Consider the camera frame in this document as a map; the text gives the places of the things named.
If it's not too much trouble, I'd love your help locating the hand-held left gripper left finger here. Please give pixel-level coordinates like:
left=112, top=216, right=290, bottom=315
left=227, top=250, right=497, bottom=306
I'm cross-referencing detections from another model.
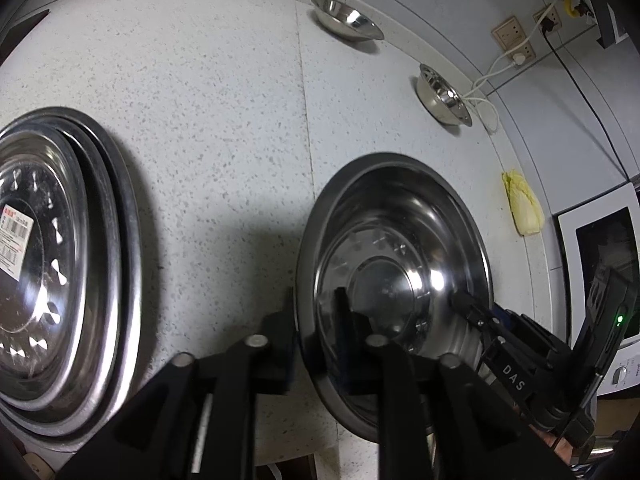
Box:
left=57, top=287, right=296, bottom=480

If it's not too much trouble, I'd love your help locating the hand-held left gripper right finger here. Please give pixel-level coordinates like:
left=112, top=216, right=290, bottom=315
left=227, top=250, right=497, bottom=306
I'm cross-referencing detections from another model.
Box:
left=332, top=287, right=576, bottom=480

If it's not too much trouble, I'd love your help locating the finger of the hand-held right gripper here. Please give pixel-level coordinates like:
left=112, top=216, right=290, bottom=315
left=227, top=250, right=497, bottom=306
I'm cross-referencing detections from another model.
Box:
left=475, top=335, right=540, bottom=408
left=447, top=292, right=523, bottom=343

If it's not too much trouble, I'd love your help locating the large steel bowl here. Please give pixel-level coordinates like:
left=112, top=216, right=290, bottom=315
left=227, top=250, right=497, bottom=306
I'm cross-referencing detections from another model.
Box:
left=295, top=152, right=493, bottom=443

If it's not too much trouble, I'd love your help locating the medium steel plate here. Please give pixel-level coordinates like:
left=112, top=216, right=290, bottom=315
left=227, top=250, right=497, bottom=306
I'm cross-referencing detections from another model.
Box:
left=0, top=110, right=127, bottom=427

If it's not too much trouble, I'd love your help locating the small steel plate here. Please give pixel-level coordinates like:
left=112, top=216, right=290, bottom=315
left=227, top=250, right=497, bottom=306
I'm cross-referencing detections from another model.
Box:
left=0, top=132, right=107, bottom=402

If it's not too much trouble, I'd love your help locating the person's right hand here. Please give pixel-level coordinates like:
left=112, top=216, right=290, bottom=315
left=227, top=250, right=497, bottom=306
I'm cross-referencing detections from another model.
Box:
left=530, top=424, right=572, bottom=467

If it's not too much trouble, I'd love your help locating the white microwave oven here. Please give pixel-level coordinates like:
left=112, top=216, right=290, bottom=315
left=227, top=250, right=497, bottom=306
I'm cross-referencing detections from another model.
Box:
left=557, top=182, right=640, bottom=401

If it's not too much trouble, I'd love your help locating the napa cabbage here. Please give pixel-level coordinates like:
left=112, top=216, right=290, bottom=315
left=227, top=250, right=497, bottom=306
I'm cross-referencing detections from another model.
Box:
left=502, top=170, right=546, bottom=236

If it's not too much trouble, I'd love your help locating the small steel bowl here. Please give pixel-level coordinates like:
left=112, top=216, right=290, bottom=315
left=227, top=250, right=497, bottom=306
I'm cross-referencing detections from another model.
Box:
left=414, top=63, right=473, bottom=127

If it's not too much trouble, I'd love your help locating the medium steel bowl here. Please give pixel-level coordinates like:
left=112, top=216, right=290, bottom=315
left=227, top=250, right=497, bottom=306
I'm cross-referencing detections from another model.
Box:
left=310, top=0, right=385, bottom=43

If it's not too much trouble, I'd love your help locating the black glass gas stove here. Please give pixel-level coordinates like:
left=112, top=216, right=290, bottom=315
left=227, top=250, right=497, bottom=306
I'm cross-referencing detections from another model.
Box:
left=0, top=7, right=51, bottom=61

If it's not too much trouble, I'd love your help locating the white power cable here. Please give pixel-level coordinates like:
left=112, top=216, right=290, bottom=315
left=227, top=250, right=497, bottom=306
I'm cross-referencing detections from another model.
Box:
left=462, top=2, right=558, bottom=136

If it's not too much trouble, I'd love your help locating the black power cable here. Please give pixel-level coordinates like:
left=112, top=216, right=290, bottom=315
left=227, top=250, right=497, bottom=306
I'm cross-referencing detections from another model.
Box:
left=542, top=20, right=633, bottom=182

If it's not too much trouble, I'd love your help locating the wall outlet with white plug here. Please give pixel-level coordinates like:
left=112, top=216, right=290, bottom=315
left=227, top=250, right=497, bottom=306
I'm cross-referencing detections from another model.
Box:
left=510, top=42, right=537, bottom=67

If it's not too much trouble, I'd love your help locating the empty beige wall outlet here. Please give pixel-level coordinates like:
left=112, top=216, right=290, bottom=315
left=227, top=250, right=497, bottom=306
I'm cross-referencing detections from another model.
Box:
left=492, top=16, right=524, bottom=47

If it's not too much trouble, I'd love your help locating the wall outlet with black plug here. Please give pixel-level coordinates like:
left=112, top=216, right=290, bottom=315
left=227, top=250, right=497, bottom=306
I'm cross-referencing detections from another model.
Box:
left=532, top=5, right=564, bottom=32

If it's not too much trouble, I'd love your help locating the short yellow hose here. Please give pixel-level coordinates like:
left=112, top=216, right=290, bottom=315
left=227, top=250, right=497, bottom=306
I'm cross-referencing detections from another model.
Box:
left=562, top=0, right=595, bottom=19

